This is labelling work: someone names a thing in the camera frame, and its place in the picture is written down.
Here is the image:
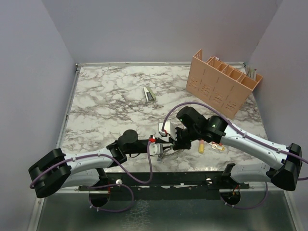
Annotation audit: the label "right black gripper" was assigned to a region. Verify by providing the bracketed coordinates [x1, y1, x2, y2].
[168, 126, 200, 150]

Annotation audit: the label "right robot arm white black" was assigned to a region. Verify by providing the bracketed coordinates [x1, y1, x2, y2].
[176, 106, 302, 191]

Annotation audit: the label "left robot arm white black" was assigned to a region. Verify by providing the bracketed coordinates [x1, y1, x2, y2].
[28, 129, 176, 198]

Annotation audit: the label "yellow pink marker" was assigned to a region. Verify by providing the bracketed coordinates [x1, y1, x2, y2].
[198, 140, 205, 154]

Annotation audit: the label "beige stapler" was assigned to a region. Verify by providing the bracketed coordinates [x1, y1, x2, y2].
[143, 86, 156, 102]

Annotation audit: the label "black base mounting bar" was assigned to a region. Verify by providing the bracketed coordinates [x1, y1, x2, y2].
[79, 172, 251, 200]

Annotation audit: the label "peach compartment organizer box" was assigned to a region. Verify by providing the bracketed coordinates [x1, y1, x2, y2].
[186, 50, 263, 119]

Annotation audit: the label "pens behind organizer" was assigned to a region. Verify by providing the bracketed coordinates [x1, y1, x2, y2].
[245, 66, 257, 81]

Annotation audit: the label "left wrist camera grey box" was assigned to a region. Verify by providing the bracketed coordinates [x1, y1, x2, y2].
[149, 143, 164, 155]

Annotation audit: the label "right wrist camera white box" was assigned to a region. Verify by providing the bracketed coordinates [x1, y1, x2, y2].
[158, 121, 177, 141]

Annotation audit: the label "aluminium table frame rail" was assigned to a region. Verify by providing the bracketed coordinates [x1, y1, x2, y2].
[55, 64, 81, 148]

